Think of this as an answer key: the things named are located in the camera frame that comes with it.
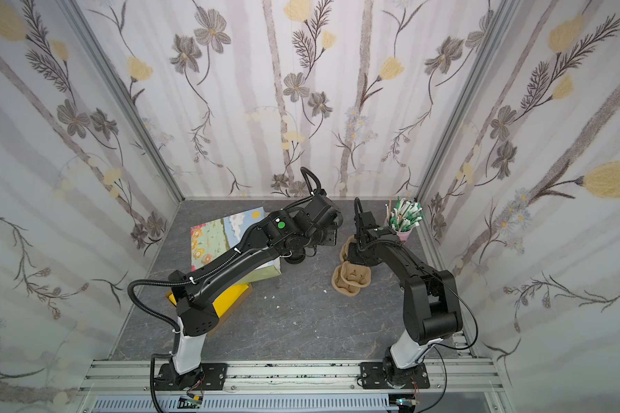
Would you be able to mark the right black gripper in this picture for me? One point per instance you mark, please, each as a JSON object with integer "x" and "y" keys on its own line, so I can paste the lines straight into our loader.
{"x": 364, "y": 240}

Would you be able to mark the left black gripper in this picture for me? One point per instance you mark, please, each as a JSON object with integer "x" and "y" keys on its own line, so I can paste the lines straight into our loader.
{"x": 328, "y": 237}

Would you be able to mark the green white paper bag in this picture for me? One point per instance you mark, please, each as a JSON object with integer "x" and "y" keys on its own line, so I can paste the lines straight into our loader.
{"x": 212, "y": 239}

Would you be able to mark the brown pulp cup carrier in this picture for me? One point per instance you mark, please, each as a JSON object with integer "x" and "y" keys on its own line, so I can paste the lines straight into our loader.
{"x": 339, "y": 282}
{"x": 358, "y": 275}

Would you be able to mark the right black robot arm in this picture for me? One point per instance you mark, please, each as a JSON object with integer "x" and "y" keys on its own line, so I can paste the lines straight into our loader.
{"x": 432, "y": 308}

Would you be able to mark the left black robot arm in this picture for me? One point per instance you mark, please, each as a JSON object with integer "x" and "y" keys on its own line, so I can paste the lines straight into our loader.
{"x": 287, "y": 233}

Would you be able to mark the pink straw holder cup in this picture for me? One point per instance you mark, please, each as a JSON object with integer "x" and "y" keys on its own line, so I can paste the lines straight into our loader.
{"x": 404, "y": 236}

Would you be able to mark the stack of black lids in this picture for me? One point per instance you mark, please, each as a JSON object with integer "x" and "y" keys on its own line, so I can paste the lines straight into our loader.
{"x": 295, "y": 257}

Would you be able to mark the green white wrapped straws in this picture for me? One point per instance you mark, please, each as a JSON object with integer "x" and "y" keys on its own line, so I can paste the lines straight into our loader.
{"x": 403, "y": 214}

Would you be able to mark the yellow napkins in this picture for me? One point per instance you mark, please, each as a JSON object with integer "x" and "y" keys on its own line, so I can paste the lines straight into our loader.
{"x": 230, "y": 298}

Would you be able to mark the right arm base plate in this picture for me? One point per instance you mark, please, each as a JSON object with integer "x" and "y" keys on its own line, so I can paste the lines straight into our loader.
{"x": 383, "y": 375}

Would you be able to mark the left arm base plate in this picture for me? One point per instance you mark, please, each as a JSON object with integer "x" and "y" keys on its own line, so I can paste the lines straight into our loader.
{"x": 207, "y": 377}

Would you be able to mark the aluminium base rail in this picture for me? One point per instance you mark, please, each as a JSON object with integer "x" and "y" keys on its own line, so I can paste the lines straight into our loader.
{"x": 457, "y": 385}

